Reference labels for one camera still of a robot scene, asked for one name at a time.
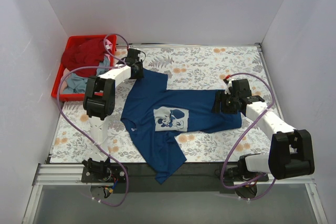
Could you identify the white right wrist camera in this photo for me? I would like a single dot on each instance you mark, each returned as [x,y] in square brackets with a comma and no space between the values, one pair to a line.
[229,84]

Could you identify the light blue t-shirt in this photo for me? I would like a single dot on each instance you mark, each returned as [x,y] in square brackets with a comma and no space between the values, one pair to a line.
[76,84]

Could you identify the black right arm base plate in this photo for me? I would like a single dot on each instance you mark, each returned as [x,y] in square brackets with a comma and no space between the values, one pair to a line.
[233,174]

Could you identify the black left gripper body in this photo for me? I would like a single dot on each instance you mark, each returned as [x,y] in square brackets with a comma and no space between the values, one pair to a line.
[137,70]

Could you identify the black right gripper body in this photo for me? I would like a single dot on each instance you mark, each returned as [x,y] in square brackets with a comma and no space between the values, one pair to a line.
[218,102]

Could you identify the dark red t-shirt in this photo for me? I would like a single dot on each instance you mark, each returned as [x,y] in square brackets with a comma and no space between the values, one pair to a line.
[83,52]

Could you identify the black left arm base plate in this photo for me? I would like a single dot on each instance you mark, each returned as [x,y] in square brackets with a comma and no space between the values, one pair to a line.
[102,172]

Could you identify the blue Mickey Mouse t-shirt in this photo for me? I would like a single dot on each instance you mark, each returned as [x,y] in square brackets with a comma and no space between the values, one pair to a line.
[154,115]

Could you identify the floral patterned table mat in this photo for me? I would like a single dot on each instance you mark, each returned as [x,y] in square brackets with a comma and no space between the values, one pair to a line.
[196,68]

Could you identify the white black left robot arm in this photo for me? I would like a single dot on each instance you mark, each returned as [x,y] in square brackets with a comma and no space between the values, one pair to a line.
[100,99]

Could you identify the aluminium frame rail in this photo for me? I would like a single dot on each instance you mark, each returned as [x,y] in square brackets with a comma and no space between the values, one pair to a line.
[67,193]

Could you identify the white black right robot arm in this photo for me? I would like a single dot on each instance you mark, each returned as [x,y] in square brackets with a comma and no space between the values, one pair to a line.
[291,151]

